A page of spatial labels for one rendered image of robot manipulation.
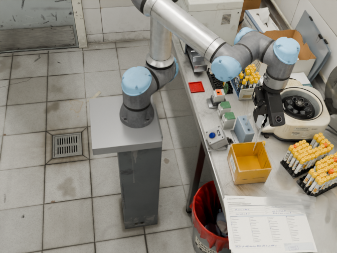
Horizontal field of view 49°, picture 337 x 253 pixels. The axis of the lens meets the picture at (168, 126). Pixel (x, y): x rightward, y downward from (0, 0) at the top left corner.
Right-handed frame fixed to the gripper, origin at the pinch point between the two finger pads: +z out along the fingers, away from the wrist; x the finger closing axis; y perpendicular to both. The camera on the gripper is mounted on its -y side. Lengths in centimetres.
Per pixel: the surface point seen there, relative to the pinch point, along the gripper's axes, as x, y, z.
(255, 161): -4.5, 2.2, 25.0
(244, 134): -0.4, 10.4, 16.4
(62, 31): 94, 196, 93
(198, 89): 11, 47, 25
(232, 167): 6.9, -1.4, 21.9
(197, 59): 9, 63, 20
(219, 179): 12.0, -4.1, 25.8
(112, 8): 50, 204, 78
